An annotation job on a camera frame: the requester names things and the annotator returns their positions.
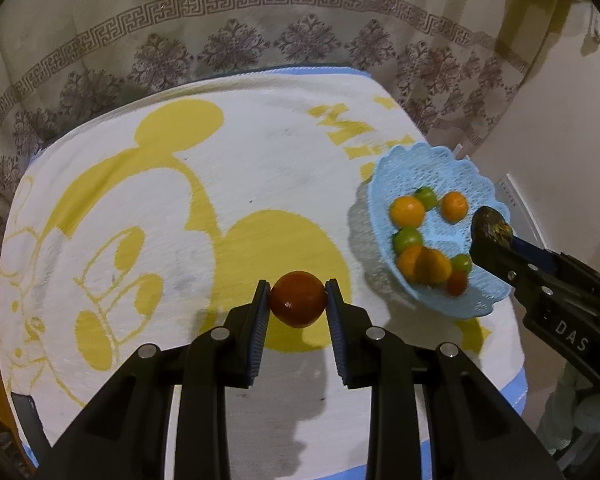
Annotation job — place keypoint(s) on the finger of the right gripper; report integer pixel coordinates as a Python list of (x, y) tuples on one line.
[(504, 263), (535, 252)]

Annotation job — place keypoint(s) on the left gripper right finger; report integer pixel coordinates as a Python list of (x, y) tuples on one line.
[(365, 354)]

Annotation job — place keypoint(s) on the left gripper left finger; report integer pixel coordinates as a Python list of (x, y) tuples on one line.
[(236, 346)]

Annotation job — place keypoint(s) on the dark brown passion fruit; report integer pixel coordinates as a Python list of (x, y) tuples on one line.
[(489, 226)]

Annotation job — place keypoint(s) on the small green tomato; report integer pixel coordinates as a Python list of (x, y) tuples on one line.
[(461, 263)]

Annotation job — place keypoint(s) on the small red tomato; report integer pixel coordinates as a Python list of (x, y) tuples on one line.
[(457, 283)]

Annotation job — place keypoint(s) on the red cherry tomato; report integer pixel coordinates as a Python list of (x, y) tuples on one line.
[(298, 299)]

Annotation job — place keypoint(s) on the large orange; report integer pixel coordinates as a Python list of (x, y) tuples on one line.
[(412, 264)]

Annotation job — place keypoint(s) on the small orange mandarin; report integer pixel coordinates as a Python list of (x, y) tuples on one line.
[(453, 207)]

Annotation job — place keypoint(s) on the yellow green tomato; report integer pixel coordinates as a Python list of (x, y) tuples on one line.
[(427, 197)]

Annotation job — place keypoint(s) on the orange tomato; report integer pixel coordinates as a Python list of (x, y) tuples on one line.
[(407, 212)]

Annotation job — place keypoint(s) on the white appliance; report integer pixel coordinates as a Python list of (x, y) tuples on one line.
[(522, 218)]

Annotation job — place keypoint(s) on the blue plastic lattice basket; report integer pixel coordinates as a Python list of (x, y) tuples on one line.
[(430, 239)]

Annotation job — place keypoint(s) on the white yellow cartoon towel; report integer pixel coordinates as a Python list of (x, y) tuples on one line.
[(146, 225)]

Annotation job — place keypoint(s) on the patterned beige curtain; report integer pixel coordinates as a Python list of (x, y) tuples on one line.
[(453, 65)]

